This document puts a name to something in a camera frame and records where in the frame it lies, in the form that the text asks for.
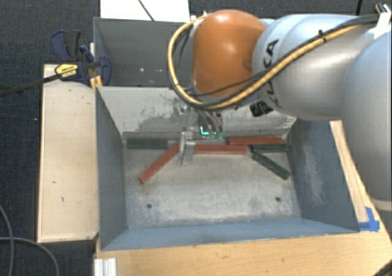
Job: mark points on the pale grey metal gripper finger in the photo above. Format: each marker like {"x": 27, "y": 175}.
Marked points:
{"x": 191, "y": 150}
{"x": 182, "y": 152}

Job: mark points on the black cylinder on white bracket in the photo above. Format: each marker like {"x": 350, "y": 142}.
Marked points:
{"x": 261, "y": 108}

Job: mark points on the dark green flat block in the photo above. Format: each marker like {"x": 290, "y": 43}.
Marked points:
{"x": 269, "y": 147}
{"x": 271, "y": 165}
{"x": 147, "y": 143}

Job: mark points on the pale wood flat board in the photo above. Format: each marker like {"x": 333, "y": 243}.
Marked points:
{"x": 67, "y": 161}

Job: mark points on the grey metal bin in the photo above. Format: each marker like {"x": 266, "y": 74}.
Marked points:
{"x": 214, "y": 195}

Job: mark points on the red-brown flat block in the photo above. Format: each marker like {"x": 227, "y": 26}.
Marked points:
{"x": 255, "y": 140}
{"x": 157, "y": 164}
{"x": 220, "y": 149}

